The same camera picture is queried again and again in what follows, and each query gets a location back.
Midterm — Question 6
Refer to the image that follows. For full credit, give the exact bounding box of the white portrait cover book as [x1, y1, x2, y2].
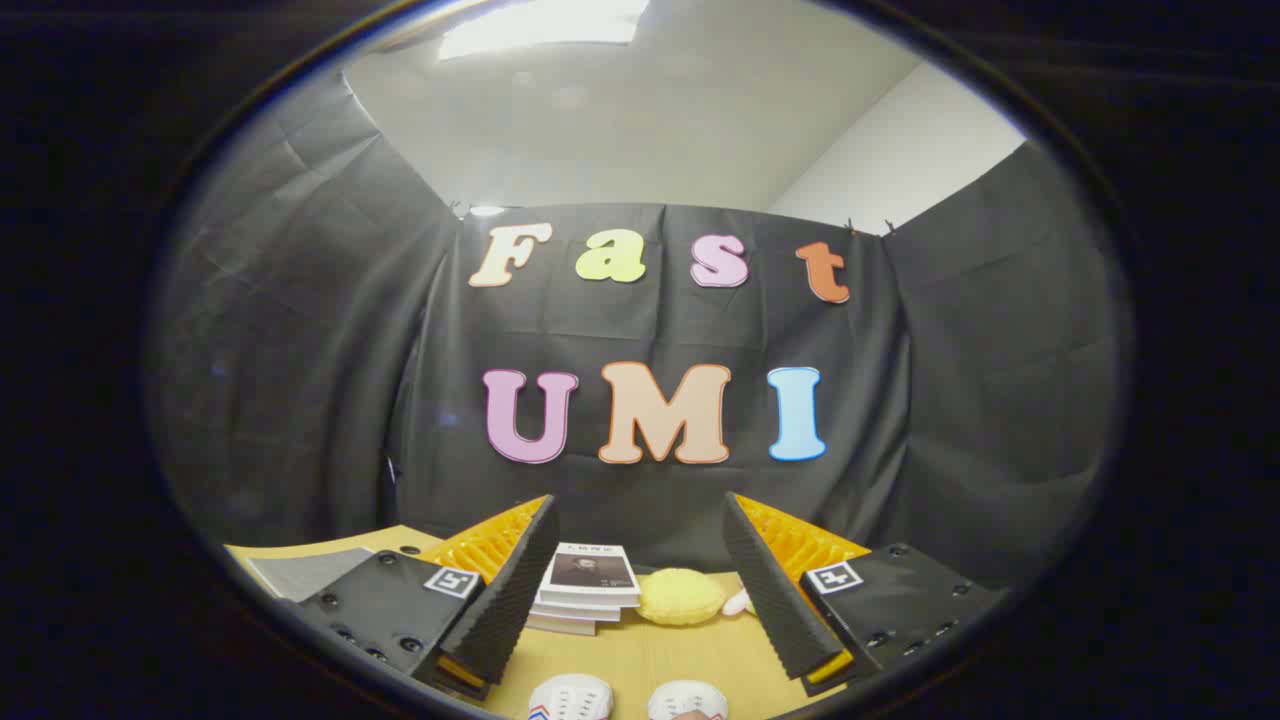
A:
[538, 543, 641, 609]

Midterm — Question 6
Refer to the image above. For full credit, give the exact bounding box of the plain white book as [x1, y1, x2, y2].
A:
[530, 600, 626, 624]

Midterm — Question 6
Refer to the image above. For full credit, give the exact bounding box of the yellow round plush cushion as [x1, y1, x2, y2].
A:
[637, 568, 727, 627]

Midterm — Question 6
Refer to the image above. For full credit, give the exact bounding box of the white striped canvas shoe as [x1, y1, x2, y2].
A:
[528, 673, 614, 720]
[648, 680, 729, 720]

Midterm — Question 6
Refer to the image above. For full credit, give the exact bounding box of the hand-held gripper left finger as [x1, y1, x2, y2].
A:
[298, 494, 559, 701]

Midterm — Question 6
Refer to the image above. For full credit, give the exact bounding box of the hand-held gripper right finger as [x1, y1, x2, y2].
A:
[722, 492, 1006, 698]

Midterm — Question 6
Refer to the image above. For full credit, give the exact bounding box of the black backdrop cloth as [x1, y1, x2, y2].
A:
[150, 70, 1131, 591]

